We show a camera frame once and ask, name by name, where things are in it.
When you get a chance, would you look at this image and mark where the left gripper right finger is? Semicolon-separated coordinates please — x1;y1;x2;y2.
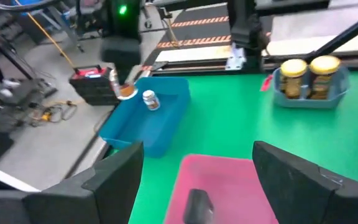
252;140;358;224

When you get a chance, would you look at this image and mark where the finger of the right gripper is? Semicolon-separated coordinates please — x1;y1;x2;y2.
116;63;137;86

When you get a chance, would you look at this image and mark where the black spice tin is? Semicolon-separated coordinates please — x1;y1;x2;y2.
182;188;216;224

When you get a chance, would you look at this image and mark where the small grey-blue plastic bin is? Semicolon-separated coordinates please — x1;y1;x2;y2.
272;65;351;110

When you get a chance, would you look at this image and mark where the red black power station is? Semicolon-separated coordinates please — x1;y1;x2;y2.
68;64;121;107

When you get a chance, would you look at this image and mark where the glass spice jar brown label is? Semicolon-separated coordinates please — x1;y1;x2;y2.
109;68;139;101
142;89;162;112

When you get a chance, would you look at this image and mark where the pink plastic bin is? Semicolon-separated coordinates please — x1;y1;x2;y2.
163;154;280;224

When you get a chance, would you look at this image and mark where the white metal bracket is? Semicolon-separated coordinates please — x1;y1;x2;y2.
225;42;247;72

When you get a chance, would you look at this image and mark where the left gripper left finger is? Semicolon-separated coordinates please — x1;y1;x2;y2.
0;141;145;224

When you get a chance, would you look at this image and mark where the yellow hanging cable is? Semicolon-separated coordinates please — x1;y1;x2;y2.
13;0;76;68

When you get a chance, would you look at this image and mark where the blue plastic bin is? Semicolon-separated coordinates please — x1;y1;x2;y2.
99;76;191;158

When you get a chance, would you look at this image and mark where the black cable with orange plug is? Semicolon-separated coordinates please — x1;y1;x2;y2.
29;98;79;124

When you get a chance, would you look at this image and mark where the yellow-lid glass spice jar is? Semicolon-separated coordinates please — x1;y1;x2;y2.
308;55;342;101
280;58;309;100

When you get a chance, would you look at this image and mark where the small red tag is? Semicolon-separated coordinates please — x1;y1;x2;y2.
259;74;274;93

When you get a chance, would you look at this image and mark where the black table frame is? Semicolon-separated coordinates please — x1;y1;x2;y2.
63;9;358;181

